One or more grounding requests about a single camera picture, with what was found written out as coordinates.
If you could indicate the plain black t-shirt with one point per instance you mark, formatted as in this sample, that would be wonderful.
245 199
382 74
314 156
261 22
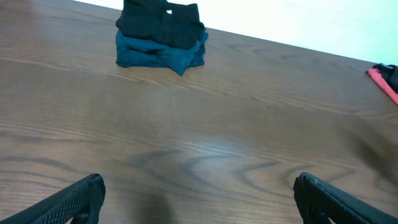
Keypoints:
175 25

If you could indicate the folded dark blue garment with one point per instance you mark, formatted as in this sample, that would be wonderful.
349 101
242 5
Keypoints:
133 52

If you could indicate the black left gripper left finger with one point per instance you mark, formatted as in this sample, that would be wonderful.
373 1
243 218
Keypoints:
80 203

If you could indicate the black patterned jersey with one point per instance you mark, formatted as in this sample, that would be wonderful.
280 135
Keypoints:
389 74

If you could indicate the red garment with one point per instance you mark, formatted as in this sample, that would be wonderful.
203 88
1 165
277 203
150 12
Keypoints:
376 76

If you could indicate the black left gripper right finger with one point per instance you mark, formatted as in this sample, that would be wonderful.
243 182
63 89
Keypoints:
319 202

